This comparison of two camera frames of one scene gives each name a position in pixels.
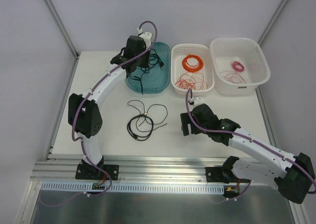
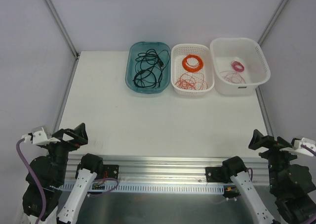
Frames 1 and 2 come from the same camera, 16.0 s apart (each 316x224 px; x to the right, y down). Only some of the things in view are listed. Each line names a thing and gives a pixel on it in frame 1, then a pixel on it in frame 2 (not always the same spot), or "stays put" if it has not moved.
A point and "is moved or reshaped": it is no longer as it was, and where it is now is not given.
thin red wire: x=195 y=81 stays put
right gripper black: x=185 y=123 to x=269 y=145
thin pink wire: x=234 y=77 stays put
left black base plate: x=85 y=171 stays put
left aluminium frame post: x=59 y=21 stays put
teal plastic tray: x=155 y=78 stays put
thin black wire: x=145 y=112 to x=163 y=57
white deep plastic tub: x=239 y=66 stays put
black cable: x=136 y=137 to x=144 y=78
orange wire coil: x=192 y=68 stays put
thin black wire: x=146 y=70 is moved or reshaped
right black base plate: x=215 y=174 stays put
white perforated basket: x=192 y=67 stays put
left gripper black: x=139 y=63 to x=63 y=140
